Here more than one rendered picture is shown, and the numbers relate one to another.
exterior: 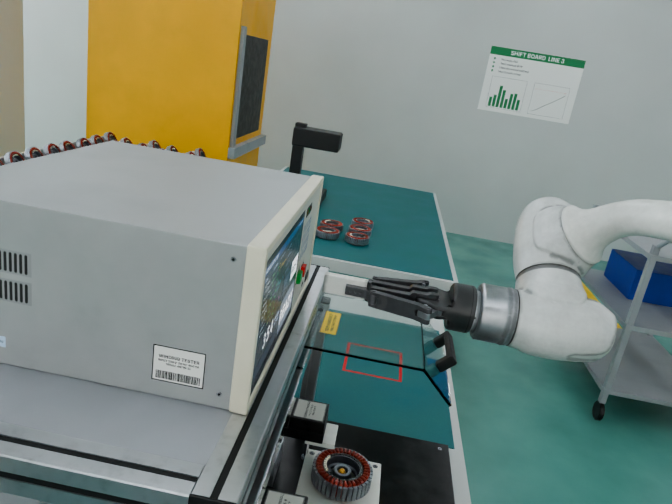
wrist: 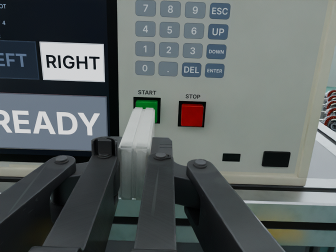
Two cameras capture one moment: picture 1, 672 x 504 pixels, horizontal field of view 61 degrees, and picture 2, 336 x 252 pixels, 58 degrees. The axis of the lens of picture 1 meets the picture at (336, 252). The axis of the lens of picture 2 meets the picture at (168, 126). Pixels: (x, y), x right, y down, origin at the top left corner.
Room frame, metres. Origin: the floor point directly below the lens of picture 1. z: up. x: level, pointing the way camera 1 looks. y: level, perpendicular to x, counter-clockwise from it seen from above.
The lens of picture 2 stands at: (0.84, -0.19, 1.26)
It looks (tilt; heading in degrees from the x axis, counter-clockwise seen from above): 19 degrees down; 85
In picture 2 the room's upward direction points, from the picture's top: 2 degrees clockwise
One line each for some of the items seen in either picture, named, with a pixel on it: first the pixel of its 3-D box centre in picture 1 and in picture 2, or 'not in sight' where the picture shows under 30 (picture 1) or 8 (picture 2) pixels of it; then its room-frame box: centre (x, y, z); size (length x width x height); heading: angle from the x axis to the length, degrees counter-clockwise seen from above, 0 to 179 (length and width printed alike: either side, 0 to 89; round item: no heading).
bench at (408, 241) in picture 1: (337, 269); not in sight; (3.13, -0.02, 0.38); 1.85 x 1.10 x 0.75; 176
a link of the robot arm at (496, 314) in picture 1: (490, 313); not in sight; (0.82, -0.25, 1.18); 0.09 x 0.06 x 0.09; 176
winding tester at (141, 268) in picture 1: (164, 246); (105, 45); (0.78, 0.25, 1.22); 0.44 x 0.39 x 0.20; 176
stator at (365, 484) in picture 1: (341, 473); not in sight; (0.87, -0.08, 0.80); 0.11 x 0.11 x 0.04
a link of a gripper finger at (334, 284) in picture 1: (345, 286); (133, 146); (0.84, -0.02, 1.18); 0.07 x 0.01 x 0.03; 86
